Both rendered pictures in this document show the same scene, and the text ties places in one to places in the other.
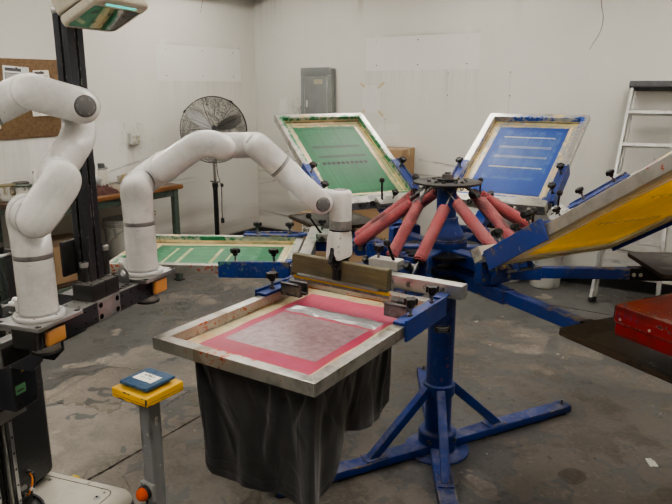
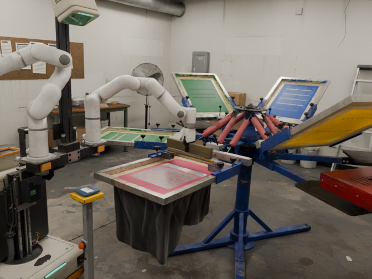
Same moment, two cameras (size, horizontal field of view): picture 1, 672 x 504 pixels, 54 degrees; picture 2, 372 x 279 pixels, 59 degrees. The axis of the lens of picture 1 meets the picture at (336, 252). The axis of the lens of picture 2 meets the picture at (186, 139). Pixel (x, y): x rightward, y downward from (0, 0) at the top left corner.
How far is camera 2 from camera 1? 0.19 m
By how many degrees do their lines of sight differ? 5
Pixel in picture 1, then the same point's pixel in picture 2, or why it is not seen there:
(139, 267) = (91, 139)
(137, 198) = (92, 106)
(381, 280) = (207, 153)
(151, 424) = (87, 212)
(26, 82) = (37, 47)
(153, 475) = (87, 237)
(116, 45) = (103, 36)
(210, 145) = (127, 82)
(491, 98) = (286, 70)
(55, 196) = (47, 101)
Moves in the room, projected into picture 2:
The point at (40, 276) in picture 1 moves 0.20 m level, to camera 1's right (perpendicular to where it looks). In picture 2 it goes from (40, 138) to (76, 140)
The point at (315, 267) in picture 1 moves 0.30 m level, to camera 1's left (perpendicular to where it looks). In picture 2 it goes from (177, 145) to (135, 142)
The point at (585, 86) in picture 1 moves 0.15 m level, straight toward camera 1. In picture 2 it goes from (334, 66) to (334, 66)
